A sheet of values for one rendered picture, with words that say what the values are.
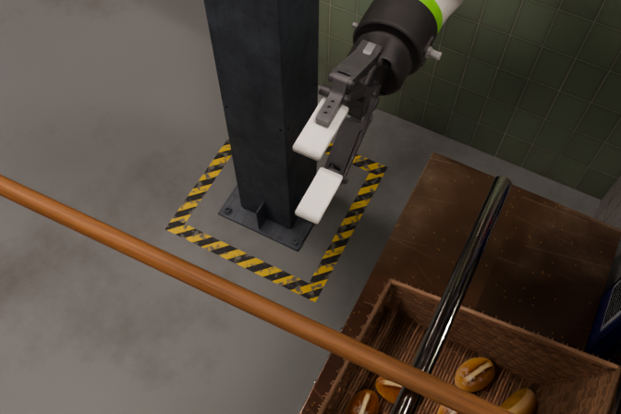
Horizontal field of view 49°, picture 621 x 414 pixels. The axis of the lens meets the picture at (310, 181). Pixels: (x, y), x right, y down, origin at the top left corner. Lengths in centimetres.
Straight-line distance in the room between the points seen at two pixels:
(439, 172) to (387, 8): 104
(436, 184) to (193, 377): 97
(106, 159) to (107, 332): 67
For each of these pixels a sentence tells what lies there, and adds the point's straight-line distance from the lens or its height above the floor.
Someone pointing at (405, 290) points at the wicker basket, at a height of 73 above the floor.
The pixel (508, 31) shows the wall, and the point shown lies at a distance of 215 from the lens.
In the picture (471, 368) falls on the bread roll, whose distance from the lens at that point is 156.
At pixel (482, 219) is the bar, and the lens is 109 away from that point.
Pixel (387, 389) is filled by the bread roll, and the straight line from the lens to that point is 153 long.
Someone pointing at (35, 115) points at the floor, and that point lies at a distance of 283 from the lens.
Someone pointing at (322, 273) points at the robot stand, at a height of 0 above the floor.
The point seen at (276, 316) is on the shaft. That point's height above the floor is 120.
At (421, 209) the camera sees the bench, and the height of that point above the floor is 58.
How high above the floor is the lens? 211
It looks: 59 degrees down
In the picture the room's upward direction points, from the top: straight up
